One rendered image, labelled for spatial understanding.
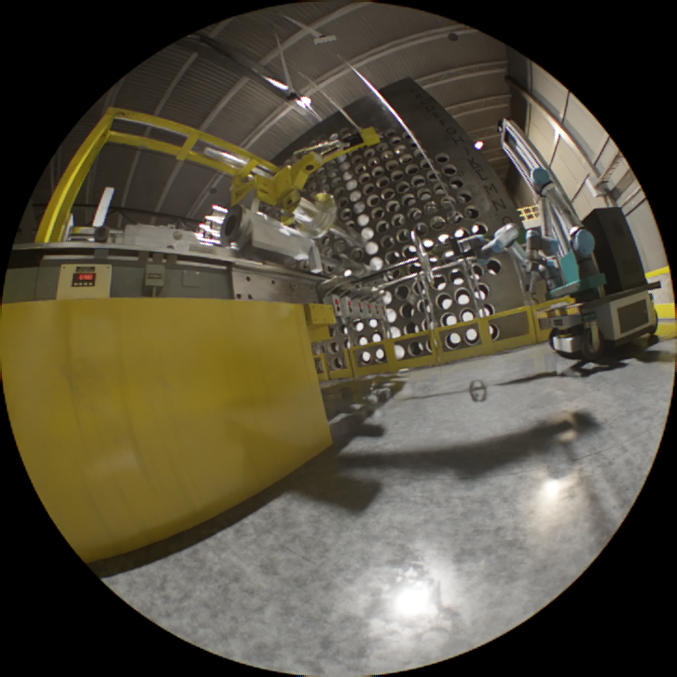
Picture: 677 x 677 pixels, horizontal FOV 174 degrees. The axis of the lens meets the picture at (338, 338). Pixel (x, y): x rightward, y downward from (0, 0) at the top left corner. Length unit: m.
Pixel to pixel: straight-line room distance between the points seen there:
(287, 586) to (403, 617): 0.19
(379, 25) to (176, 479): 9.95
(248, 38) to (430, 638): 9.51
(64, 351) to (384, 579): 0.73
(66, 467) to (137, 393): 0.27
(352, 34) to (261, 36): 2.70
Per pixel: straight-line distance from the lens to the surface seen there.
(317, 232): 1.73
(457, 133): 4.60
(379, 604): 0.40
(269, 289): 1.32
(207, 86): 9.67
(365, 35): 9.54
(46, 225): 1.32
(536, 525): 0.49
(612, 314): 1.52
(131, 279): 1.08
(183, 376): 0.59
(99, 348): 0.58
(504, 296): 3.27
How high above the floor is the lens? 0.37
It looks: 3 degrees up
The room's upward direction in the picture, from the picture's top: 12 degrees counter-clockwise
